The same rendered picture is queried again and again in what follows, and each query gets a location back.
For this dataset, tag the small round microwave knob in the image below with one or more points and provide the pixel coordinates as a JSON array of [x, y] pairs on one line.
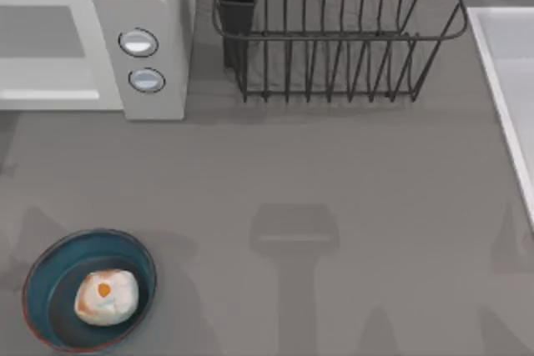
[[146, 80]]

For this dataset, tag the dark teal bowl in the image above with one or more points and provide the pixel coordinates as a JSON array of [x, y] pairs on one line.
[[50, 272]]

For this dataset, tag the large round microwave knob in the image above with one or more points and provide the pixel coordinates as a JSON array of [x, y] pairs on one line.
[[138, 42]]

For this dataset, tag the white sink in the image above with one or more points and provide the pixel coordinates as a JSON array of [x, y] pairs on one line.
[[507, 81]]

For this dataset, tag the white and orange bun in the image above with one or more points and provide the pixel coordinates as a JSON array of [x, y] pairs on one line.
[[107, 297]]

